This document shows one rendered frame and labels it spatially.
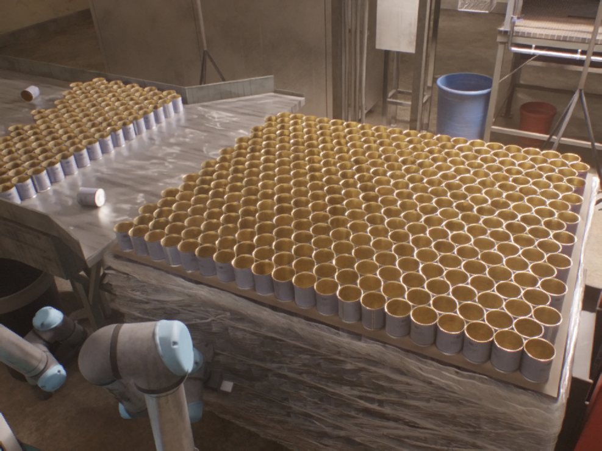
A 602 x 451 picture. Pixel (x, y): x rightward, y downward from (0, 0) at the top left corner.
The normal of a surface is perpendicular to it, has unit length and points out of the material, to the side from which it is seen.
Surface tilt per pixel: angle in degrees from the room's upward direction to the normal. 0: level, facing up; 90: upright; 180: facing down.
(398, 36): 90
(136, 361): 65
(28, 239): 90
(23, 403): 0
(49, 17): 90
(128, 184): 0
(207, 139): 0
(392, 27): 90
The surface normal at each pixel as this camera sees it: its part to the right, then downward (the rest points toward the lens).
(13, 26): 0.89, 0.23
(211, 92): 0.30, 0.52
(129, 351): 0.03, -0.18
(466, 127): -0.04, 0.58
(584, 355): -0.03, -0.83
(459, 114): -0.45, 0.57
